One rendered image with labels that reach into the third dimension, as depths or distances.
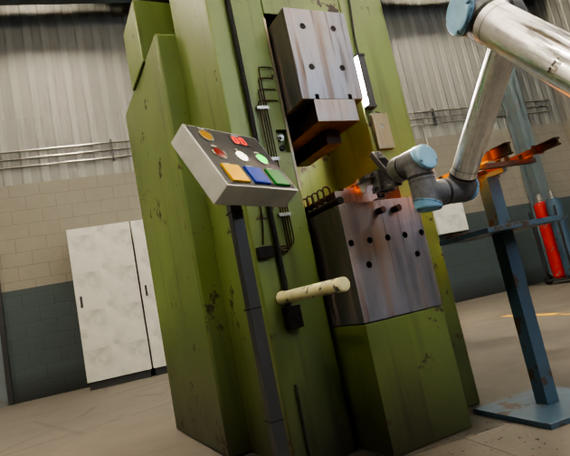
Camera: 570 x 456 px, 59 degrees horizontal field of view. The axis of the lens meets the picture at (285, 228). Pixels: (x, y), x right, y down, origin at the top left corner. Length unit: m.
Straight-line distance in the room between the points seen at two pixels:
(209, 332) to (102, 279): 4.90
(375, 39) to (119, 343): 5.44
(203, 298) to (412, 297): 0.90
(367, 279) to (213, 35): 1.15
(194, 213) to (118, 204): 5.63
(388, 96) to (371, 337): 1.18
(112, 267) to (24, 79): 3.28
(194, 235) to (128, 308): 4.80
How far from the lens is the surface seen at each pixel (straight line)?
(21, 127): 8.45
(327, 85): 2.13
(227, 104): 2.06
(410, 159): 1.73
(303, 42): 2.18
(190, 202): 2.34
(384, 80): 2.52
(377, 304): 1.90
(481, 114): 1.68
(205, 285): 2.28
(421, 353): 2.00
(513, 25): 1.39
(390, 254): 1.96
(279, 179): 1.65
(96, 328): 7.07
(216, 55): 2.15
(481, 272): 9.61
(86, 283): 7.11
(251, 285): 1.62
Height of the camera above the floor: 0.60
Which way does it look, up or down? 8 degrees up
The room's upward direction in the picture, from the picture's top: 12 degrees counter-clockwise
